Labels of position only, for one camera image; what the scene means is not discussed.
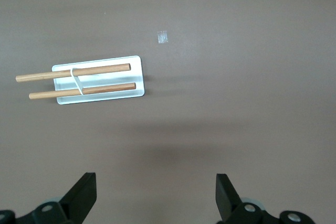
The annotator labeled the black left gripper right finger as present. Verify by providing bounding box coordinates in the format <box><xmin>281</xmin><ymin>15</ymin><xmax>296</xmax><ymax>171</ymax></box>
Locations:
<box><xmin>215</xmin><ymin>173</ymin><xmax>277</xmax><ymax>224</ymax></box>

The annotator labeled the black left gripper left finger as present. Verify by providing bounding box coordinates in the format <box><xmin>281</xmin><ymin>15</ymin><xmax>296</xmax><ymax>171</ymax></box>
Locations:
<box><xmin>15</xmin><ymin>173</ymin><xmax>98</xmax><ymax>224</ymax></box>

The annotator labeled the clear tape patch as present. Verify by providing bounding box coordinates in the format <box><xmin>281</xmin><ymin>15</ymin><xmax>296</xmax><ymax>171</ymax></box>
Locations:
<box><xmin>157</xmin><ymin>30</ymin><xmax>169</xmax><ymax>44</ymax></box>

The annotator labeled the white rack with wooden rods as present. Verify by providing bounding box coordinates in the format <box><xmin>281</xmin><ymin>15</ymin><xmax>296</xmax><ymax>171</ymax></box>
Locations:
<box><xmin>15</xmin><ymin>55</ymin><xmax>145</xmax><ymax>105</ymax></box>

